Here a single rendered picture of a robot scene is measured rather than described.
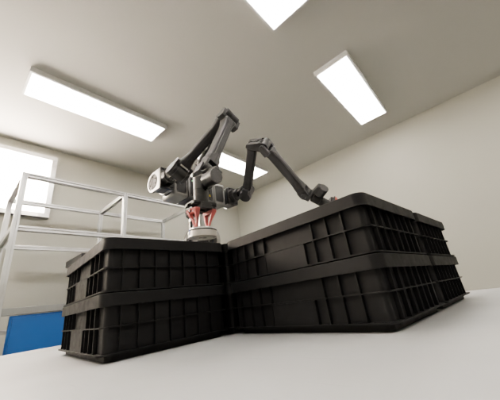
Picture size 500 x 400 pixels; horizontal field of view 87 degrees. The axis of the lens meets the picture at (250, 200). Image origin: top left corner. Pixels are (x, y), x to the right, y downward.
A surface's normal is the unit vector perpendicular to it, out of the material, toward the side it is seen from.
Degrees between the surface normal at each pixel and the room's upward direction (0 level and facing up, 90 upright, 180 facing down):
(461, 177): 90
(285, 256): 90
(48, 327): 90
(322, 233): 90
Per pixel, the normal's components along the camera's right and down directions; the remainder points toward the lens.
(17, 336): 0.73, -0.32
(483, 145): -0.67, -0.18
